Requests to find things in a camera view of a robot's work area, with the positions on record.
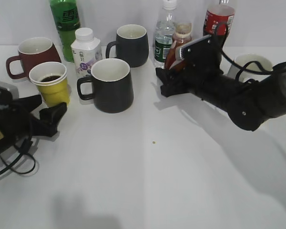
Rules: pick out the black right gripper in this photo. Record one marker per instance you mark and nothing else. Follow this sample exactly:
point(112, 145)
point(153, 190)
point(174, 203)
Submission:
point(206, 82)

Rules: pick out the yellow paper cup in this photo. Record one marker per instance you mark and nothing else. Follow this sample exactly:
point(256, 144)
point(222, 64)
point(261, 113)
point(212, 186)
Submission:
point(51, 80)

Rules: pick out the brown Nescafe coffee bottle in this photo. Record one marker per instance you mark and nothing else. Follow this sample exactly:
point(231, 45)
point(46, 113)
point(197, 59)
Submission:
point(181, 35)

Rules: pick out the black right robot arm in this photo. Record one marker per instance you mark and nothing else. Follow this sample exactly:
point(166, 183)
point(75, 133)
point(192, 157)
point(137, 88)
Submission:
point(247, 104)

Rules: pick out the white milk carton bottle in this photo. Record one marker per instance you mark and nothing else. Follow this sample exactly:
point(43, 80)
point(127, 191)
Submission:
point(86, 50)

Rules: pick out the clear water bottle green label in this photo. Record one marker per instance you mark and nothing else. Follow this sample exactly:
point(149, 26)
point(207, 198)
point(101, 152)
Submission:
point(164, 31)

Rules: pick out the cola bottle red label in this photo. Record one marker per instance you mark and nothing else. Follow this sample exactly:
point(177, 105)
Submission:
point(219, 11)

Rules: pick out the dark red ceramic mug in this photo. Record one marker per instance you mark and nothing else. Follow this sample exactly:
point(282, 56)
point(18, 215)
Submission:
point(31, 52)

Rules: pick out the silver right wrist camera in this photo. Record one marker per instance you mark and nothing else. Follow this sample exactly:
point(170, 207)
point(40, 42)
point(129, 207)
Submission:
point(203, 51)

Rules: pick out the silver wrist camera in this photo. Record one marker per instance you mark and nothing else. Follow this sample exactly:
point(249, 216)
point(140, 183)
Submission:
point(2, 91)
point(203, 51)

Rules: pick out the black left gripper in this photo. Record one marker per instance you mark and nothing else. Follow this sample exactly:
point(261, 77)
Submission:
point(18, 125)

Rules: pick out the black mug back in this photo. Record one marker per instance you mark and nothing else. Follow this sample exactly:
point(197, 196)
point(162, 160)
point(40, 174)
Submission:
point(131, 45)

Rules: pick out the green soda bottle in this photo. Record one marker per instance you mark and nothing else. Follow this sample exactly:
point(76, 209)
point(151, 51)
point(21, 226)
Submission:
point(67, 21)

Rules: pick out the black mug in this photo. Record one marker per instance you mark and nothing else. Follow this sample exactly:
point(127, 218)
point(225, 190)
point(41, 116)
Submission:
point(131, 45)
point(110, 86)

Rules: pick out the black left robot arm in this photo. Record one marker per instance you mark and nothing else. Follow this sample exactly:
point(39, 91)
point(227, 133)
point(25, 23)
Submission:
point(17, 121)

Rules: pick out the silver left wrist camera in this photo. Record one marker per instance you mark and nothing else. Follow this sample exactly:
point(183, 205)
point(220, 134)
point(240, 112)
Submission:
point(2, 91)

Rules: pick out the black mug front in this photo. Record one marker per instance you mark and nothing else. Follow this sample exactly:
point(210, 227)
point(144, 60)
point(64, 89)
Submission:
point(110, 86)

